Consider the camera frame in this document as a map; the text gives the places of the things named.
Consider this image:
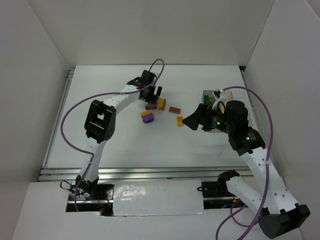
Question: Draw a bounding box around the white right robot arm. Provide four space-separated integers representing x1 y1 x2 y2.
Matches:
182 100 311 239

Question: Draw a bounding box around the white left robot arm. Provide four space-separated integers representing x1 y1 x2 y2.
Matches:
75 70 162 185

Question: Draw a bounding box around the white foil board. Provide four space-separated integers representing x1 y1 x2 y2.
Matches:
113 179 205 217

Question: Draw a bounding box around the purple butterfly lego brick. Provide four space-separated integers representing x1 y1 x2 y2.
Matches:
145 103 157 111

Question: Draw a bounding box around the brown flat lego plate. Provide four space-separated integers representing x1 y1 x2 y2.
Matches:
160 98 166 111

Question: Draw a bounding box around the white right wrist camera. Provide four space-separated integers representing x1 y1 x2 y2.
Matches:
212 89 229 110

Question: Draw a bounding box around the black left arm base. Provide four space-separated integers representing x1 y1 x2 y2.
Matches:
59 174 116 201

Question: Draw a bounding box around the purple round lego brick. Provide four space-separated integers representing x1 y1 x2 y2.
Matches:
141 113 154 124

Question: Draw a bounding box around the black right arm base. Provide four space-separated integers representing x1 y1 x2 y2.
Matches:
197 181 236 199

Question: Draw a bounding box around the clear transparent bin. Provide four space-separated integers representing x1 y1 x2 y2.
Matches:
219 100 251 135

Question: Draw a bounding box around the brown flat lego brick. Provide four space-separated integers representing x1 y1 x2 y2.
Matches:
168 106 181 114

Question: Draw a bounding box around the yellow round lego brick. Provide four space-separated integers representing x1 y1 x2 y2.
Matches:
157 98 163 110

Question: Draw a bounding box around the green curved lego brick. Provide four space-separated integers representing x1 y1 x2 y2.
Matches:
203 95 210 101

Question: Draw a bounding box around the yellow curved lego brick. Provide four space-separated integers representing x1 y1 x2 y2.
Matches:
176 115 184 127

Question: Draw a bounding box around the yellow rectangular lego brick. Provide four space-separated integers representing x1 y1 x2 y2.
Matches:
140 110 153 117

